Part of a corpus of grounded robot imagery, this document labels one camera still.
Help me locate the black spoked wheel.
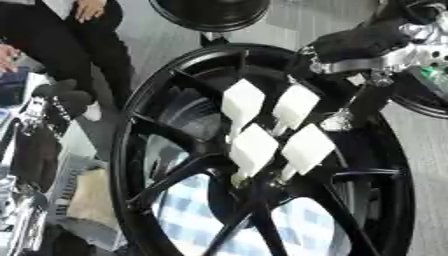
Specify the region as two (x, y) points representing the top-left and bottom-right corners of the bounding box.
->
(108, 43), (417, 256)

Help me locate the person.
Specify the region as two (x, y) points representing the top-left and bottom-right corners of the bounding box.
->
(0, 0), (137, 123)

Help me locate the tan cardboard box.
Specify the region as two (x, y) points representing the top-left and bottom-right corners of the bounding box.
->
(64, 167), (121, 231)

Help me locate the person's hand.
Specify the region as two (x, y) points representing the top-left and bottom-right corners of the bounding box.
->
(73, 0), (109, 24)
(0, 44), (23, 74)

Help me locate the black round wheel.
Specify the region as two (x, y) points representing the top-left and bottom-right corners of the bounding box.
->
(147, 0), (273, 33)
(388, 74), (448, 120)

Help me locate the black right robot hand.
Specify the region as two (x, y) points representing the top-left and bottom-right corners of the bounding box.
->
(302, 16), (417, 132)

